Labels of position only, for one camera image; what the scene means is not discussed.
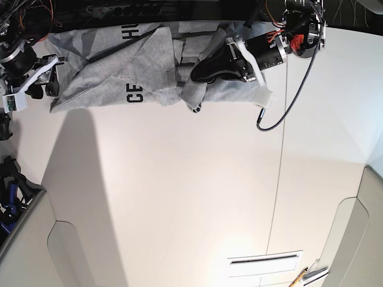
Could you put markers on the grey T-shirt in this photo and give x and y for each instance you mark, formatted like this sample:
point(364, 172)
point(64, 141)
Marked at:
point(142, 63)

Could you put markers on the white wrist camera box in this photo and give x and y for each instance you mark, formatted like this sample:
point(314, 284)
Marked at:
point(263, 97)
point(14, 102)

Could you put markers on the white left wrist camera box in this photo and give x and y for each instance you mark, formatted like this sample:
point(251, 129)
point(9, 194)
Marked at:
point(263, 97)

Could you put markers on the white table cable grommet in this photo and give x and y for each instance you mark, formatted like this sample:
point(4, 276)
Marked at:
point(264, 264)

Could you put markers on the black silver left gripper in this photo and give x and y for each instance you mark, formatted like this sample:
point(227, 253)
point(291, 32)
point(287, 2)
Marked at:
point(240, 60)

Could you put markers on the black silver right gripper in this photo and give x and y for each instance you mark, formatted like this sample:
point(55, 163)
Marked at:
point(18, 62)

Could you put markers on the black clamp at left edge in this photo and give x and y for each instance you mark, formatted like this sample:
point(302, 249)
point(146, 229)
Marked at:
point(5, 132)

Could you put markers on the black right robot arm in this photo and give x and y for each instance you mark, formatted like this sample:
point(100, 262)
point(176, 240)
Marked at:
point(24, 24)

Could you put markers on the black blue clamp pile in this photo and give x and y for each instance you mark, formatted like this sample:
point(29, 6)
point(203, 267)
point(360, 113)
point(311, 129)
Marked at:
point(17, 193)

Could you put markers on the wooden handled tool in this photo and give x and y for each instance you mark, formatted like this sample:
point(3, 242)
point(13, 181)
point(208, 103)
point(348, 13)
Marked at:
point(299, 277)

